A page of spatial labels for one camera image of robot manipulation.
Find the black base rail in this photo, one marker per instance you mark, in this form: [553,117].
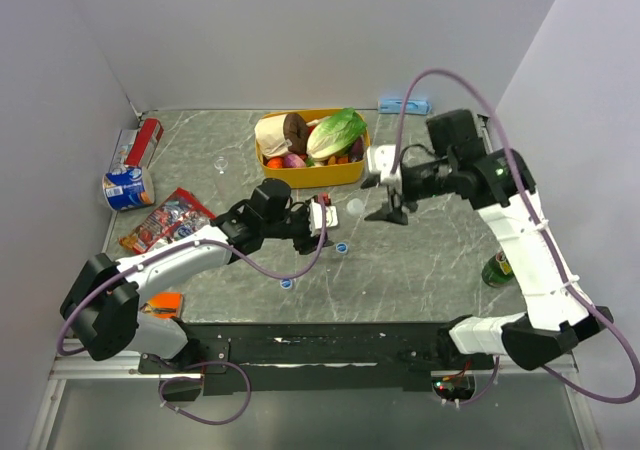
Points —
[232,357]

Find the red snack bag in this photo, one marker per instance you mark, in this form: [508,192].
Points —
[177,217]

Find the pink toy onion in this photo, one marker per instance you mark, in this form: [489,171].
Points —
[293,161]

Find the yellow plastic bin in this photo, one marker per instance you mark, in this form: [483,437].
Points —
[335,171]

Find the clear bottle with red label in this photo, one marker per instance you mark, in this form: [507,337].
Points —
[355,207]

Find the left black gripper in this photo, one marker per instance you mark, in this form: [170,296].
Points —
[307,243]

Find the blue tissue pack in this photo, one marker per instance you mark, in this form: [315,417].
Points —
[412,106]

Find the blue bottle cap front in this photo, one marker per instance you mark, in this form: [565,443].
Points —
[286,284]

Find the blue white can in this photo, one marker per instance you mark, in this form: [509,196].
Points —
[130,189]

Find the clear lying plastic bottle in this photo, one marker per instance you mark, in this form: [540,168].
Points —
[229,184]

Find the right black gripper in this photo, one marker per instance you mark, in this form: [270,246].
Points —
[393,213]

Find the brown toy donut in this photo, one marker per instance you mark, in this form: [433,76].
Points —
[296,133]

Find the red silver box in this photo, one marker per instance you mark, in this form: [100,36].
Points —
[136,147]

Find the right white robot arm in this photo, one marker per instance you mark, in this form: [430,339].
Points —
[556,318]

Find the green toy lettuce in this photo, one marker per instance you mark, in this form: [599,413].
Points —
[335,134]

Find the purple toy eggplant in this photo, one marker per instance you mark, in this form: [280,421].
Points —
[357,150]

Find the green glass bottle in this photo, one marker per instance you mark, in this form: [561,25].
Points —
[497,272]

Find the orange razor package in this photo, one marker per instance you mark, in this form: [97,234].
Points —
[164,305]

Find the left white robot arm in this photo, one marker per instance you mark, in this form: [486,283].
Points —
[104,307]

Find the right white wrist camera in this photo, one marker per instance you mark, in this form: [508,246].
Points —
[379,161]

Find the orange toy fruit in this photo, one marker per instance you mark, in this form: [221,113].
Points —
[275,163]

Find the blue bottle cap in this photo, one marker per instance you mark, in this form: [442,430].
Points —
[286,284]
[341,248]

